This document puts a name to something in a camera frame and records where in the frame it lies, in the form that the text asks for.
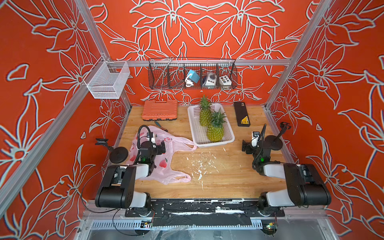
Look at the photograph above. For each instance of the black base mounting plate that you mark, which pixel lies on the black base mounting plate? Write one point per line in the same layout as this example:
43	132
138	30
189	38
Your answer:
232	213

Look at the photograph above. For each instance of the right black round stand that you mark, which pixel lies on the right black round stand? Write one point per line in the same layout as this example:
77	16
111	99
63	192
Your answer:
274	142

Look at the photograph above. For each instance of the white button box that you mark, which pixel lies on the white button box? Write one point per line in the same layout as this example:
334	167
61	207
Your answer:
225	82

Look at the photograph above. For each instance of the orange plastic tool case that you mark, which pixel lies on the orange plastic tool case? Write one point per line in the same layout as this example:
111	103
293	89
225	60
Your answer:
160	110

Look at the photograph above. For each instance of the white device with knobs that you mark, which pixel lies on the white device with knobs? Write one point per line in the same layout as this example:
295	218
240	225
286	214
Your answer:
209	81

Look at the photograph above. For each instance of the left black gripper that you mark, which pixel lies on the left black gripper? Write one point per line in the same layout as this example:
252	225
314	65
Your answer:
159	149

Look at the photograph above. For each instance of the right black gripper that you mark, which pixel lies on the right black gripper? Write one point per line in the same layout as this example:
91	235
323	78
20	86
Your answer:
248	146

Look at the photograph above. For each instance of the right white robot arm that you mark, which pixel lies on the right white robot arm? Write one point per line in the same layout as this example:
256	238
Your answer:
304	186

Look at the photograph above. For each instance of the pink plastic bag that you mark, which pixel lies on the pink plastic bag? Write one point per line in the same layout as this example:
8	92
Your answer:
163	172

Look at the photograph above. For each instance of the clear wire wall basket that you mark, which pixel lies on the clear wire wall basket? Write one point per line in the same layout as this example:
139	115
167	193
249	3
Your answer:
107	80

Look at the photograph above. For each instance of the white perforated plastic basket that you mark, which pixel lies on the white perforated plastic basket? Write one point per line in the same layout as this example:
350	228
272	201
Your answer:
199	133

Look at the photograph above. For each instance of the teal box with cable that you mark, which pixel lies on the teal box with cable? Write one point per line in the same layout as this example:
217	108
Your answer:
191	79

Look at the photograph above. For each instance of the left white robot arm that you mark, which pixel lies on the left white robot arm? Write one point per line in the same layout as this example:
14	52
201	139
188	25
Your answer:
117	189

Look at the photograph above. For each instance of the left black round stand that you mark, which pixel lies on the left black round stand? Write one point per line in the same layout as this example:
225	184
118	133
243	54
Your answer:
116	155

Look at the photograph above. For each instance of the black round stand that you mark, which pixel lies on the black round stand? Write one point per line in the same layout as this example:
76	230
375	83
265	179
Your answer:
116	155
274	142

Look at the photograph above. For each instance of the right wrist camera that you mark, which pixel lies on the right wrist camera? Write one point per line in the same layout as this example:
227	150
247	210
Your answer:
255	139

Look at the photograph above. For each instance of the black wire wall basket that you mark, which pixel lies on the black wire wall basket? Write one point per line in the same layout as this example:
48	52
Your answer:
176	73

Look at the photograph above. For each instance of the black box yellow label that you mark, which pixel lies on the black box yellow label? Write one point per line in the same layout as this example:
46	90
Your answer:
242	116

